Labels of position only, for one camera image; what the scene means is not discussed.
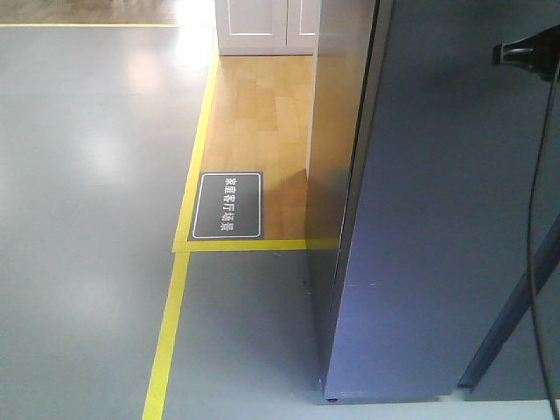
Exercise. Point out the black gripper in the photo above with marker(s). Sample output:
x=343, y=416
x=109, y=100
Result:
x=538, y=53

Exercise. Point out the white panelled cabinet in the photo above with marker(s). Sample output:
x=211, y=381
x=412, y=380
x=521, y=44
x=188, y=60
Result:
x=267, y=27

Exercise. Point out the dark floor sign sticker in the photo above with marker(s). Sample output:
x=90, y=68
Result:
x=228, y=206

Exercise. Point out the yellow floor tape line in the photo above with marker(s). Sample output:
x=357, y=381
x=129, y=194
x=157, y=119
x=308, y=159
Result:
x=97, y=131

